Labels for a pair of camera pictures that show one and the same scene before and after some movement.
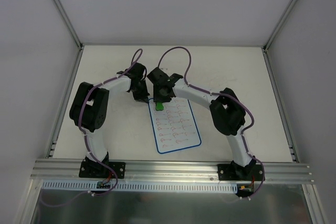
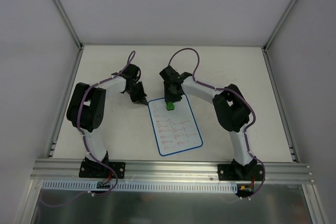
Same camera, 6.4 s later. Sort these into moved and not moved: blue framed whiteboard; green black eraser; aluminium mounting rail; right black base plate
Moved: green black eraser
Not moved: blue framed whiteboard; aluminium mounting rail; right black base plate
